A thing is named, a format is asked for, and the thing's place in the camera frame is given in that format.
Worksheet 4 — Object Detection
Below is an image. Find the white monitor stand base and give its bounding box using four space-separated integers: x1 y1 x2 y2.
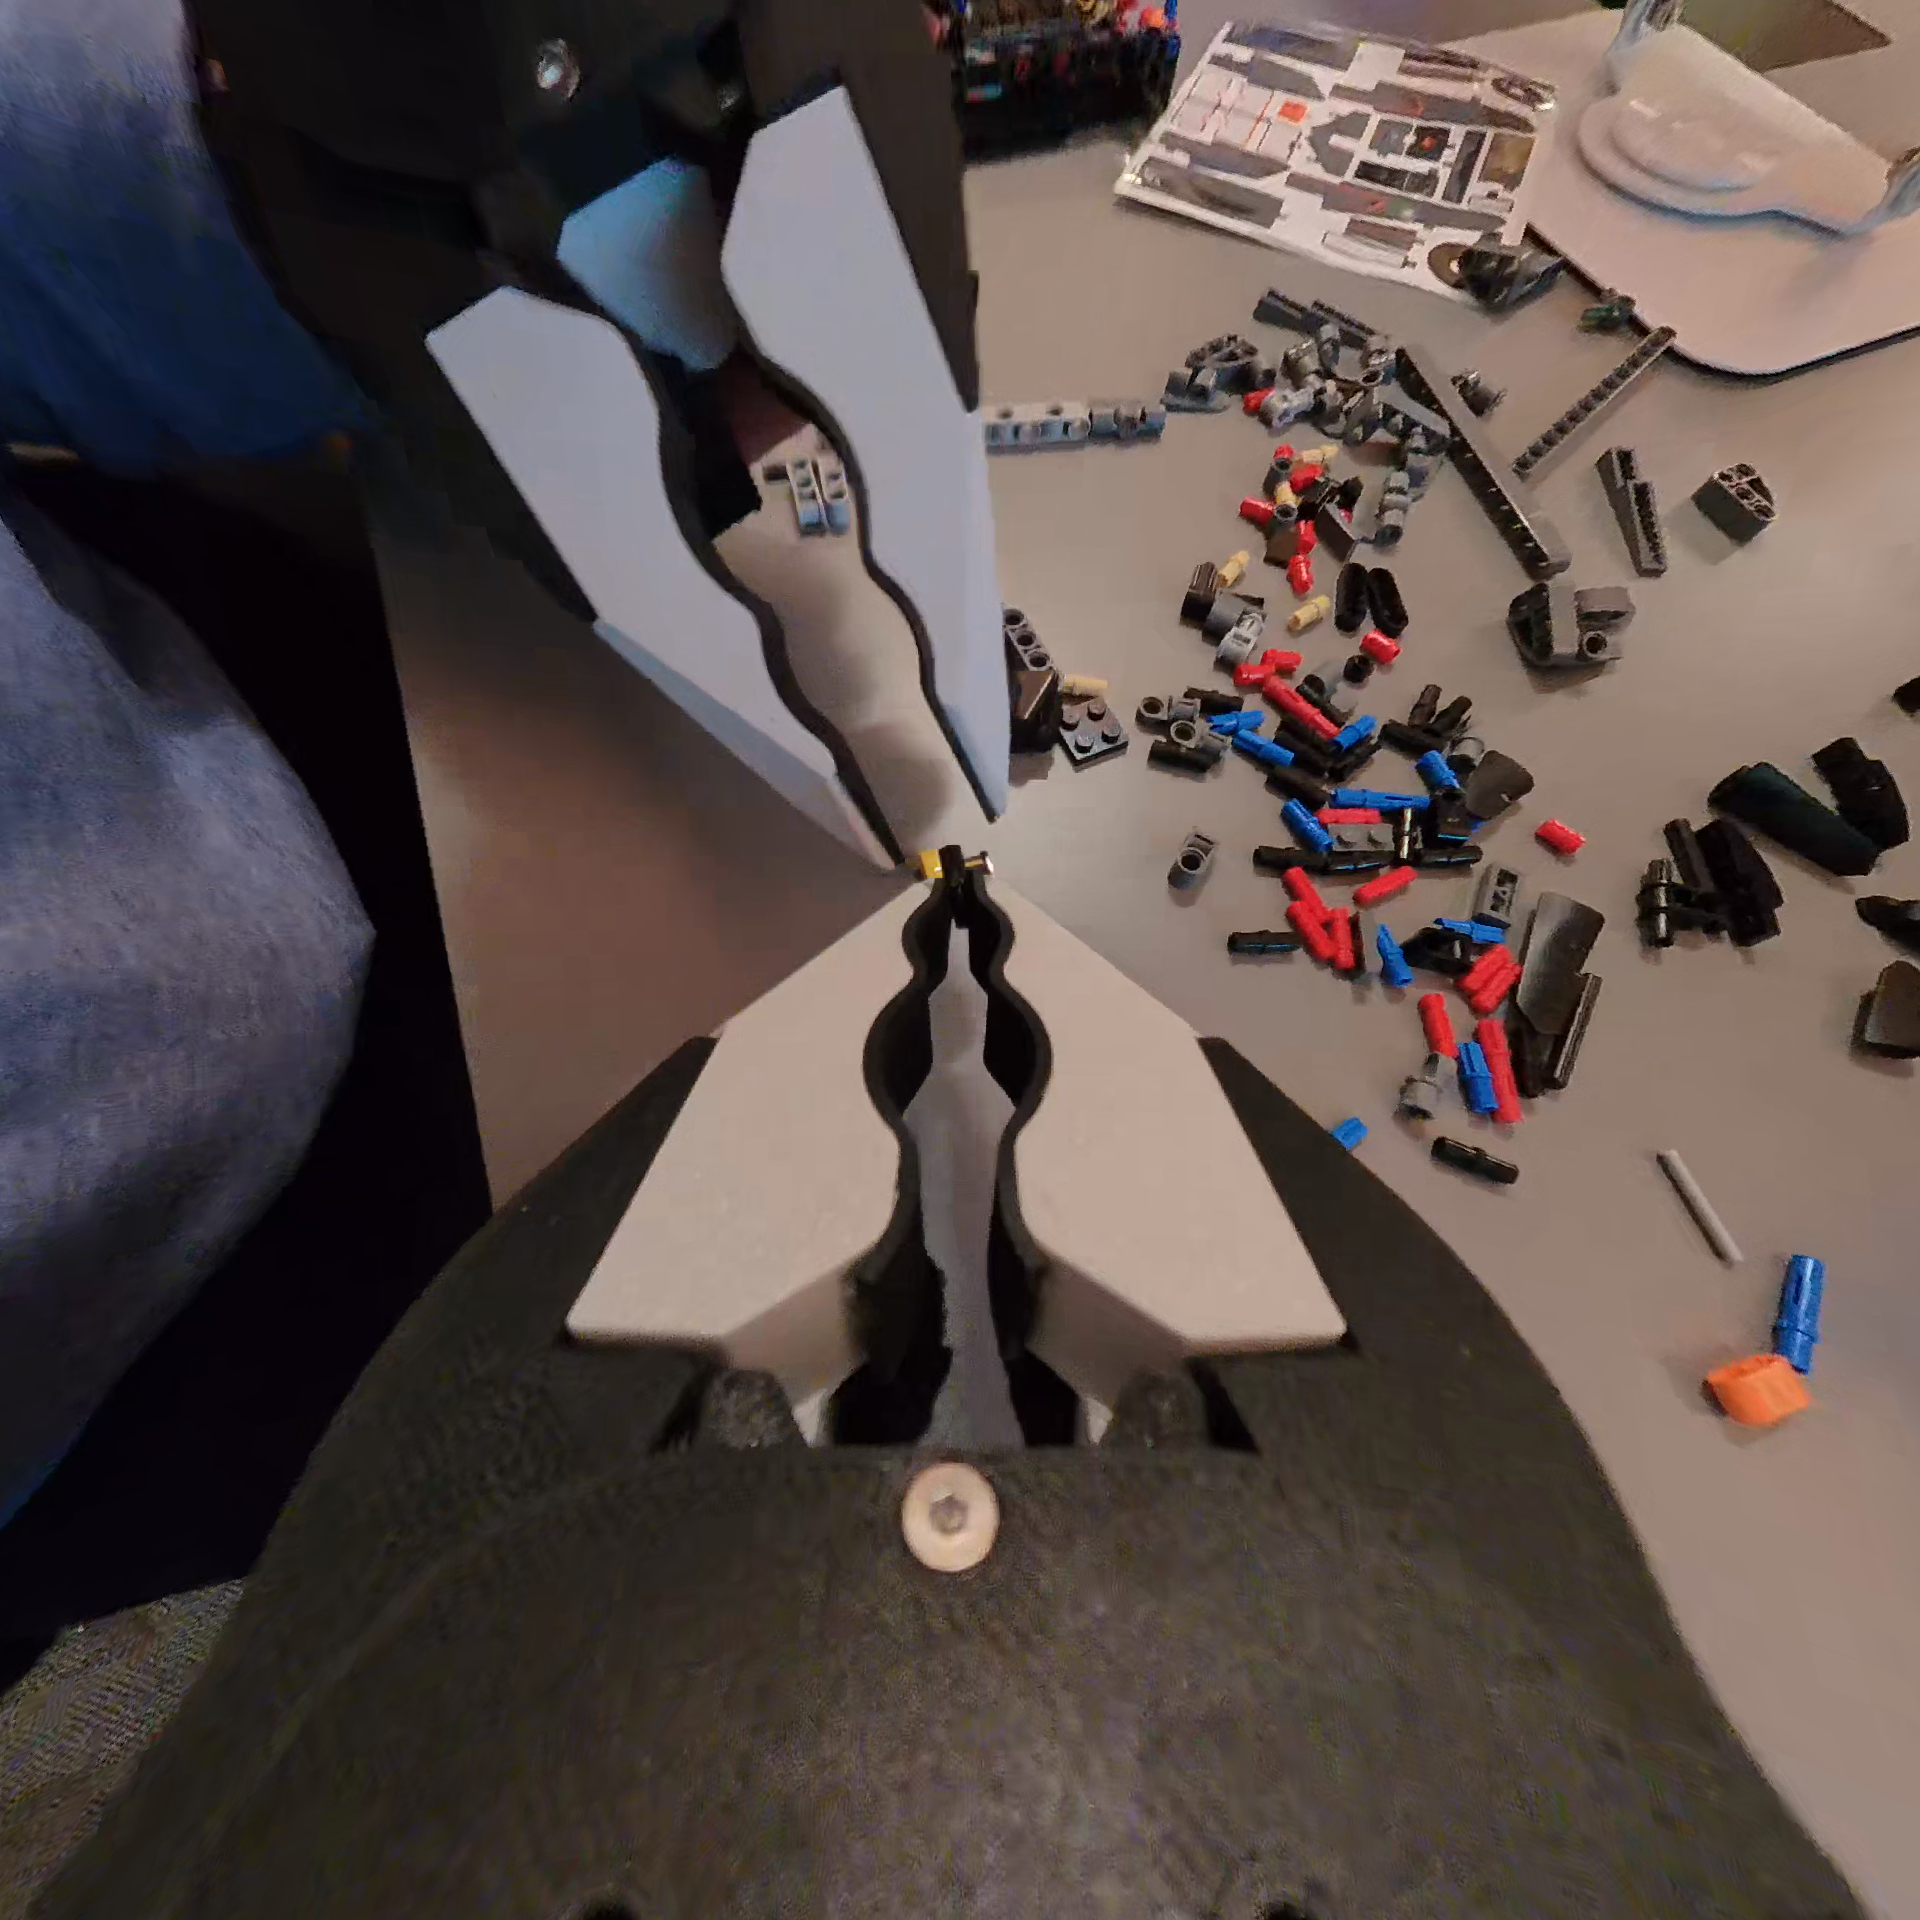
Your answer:
1526 0 1920 377

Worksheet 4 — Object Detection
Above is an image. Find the person's leg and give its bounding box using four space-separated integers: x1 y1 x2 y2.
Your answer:
0 1582 250 1920

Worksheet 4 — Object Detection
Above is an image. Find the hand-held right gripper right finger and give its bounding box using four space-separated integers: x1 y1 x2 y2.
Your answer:
964 883 1349 1434

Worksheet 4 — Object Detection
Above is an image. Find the pile of small lego pieces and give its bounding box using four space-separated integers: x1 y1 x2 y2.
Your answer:
982 285 1788 1186

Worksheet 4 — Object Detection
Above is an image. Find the thin black lego beam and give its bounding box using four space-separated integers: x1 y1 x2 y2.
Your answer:
1510 328 1677 481

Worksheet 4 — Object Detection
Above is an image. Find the box of sorted parts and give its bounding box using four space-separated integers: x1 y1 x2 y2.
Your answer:
936 0 1187 154

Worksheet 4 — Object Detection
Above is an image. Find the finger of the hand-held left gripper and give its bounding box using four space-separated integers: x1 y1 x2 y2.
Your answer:
424 285 904 876
719 83 1010 826

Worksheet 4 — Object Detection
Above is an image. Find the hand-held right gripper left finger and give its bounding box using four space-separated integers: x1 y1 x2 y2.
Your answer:
565 884 962 1404

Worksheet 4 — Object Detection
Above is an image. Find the lego sticker sheet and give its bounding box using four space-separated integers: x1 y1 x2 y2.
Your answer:
1118 22 1560 301

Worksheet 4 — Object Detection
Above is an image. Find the grey lego axle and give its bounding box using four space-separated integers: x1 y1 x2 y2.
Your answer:
1656 1152 1741 1264

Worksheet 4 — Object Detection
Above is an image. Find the person's left forearm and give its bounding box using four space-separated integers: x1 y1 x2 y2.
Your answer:
0 0 376 467

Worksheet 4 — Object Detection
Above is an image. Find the long black lego beam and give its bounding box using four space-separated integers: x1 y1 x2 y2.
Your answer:
1394 347 1575 579

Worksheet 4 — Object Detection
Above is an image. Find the orange lego brick separator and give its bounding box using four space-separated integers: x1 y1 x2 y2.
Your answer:
1704 1354 1812 1424

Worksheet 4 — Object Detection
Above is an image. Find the person's blue sweater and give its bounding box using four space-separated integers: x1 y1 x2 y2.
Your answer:
0 481 376 1518

